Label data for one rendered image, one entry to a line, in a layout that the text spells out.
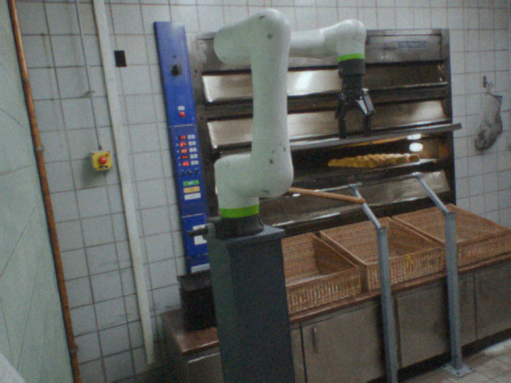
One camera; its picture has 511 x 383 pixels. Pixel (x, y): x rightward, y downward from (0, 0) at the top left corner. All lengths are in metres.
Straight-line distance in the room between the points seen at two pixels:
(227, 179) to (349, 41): 0.65
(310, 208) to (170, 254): 0.93
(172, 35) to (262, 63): 1.33
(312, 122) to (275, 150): 1.63
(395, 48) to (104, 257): 2.30
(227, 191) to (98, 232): 1.23
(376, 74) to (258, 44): 1.96
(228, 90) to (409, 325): 1.70
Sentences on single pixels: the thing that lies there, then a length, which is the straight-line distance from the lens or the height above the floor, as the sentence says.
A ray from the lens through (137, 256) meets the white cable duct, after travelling 2.50.
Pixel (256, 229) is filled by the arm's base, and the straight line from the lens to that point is 1.38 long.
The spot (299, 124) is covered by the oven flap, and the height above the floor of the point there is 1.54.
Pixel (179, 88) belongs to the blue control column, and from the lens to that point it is 2.50.
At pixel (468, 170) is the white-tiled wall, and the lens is 3.73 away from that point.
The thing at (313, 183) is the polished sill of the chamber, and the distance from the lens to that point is 2.85.
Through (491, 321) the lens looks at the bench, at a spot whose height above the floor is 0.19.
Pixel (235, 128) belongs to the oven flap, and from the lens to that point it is 2.62.
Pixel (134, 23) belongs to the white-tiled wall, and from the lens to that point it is 2.56.
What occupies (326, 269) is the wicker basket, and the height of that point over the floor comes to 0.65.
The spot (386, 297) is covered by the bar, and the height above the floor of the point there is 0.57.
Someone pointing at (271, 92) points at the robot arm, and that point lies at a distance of 1.26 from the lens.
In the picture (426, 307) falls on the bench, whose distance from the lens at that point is 2.83.
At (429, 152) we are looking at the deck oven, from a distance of 3.68.
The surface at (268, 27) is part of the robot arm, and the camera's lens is 1.28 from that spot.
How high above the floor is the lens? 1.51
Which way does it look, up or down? 8 degrees down
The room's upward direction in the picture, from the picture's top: 6 degrees counter-clockwise
